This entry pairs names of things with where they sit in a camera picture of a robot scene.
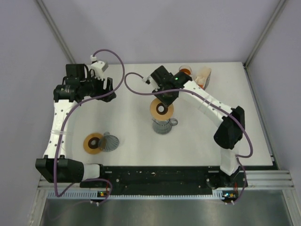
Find orange liquid glass flask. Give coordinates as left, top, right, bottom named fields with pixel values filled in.
left=179, top=65, right=192, bottom=75

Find grey glass server carafe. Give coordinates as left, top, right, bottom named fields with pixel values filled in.
left=152, top=118, right=178, bottom=135

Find right aluminium frame post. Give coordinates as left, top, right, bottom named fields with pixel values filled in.
left=243, top=0, right=289, bottom=70

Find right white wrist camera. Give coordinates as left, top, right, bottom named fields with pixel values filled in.
left=142, top=76, right=158, bottom=89

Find aluminium front rail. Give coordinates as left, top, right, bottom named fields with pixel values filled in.
left=38, top=171, right=295, bottom=189

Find aluminium frame post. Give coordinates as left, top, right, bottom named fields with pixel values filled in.
left=34, top=0, right=77, bottom=64
left=243, top=0, right=289, bottom=70

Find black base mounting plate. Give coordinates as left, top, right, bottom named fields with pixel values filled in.
left=80, top=166, right=247, bottom=195

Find left aluminium frame post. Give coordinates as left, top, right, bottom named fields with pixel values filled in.
left=34, top=0, right=77, bottom=64

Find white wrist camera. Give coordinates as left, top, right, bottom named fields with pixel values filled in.
left=142, top=76, right=158, bottom=89
left=89, top=55, right=108, bottom=80

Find grey slotted cable duct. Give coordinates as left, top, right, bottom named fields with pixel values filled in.
left=60, top=188, right=238, bottom=201

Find wooden ring on table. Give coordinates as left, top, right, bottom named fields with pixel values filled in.
left=83, top=133, right=104, bottom=155

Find wooden dripper holder ring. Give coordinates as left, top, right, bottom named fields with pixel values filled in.
left=149, top=97, right=175, bottom=118

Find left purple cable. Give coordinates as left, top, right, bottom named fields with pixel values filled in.
left=53, top=48, right=125, bottom=197

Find orange filter box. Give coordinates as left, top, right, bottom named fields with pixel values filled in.
left=194, top=66, right=212, bottom=90

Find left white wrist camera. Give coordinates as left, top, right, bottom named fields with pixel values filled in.
left=89, top=55, right=108, bottom=80

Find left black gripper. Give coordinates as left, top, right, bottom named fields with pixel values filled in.
left=80, top=71, right=115, bottom=102

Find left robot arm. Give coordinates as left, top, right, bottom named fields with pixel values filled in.
left=35, top=61, right=116, bottom=187

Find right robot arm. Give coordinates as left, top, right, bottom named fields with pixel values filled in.
left=146, top=66, right=245, bottom=186

